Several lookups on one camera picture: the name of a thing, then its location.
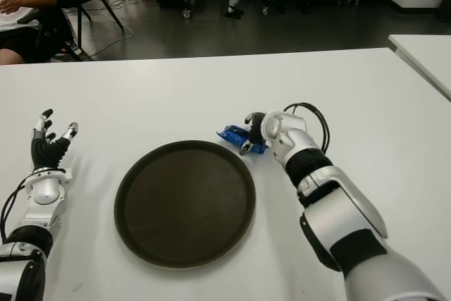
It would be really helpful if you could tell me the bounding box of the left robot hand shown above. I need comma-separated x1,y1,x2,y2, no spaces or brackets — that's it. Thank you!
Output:
30,109,79,173

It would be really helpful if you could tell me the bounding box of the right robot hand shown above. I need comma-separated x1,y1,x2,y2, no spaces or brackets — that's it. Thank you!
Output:
239,111,272,156

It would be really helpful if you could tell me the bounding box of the blue Oreo packet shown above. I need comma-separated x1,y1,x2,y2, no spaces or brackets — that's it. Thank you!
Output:
215,123,267,156

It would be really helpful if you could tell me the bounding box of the round brown tray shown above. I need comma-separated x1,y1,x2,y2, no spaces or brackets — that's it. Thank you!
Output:
113,140,257,269

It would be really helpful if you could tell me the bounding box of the black office chair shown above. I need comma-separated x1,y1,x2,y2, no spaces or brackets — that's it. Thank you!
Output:
17,8,93,63

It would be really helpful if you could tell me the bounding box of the white side table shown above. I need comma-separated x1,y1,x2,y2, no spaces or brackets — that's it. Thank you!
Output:
388,34,451,102

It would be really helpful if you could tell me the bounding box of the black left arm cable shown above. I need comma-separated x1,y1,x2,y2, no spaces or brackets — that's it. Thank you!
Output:
0,176,35,242

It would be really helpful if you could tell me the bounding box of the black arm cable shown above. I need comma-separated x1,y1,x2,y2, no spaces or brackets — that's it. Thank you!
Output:
283,102,331,151
0,176,35,242

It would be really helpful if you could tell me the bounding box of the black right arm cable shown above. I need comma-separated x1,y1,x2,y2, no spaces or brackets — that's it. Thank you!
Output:
283,102,331,151

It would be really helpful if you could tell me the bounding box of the white floor cable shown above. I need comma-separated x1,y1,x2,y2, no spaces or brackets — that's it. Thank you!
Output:
66,0,156,56

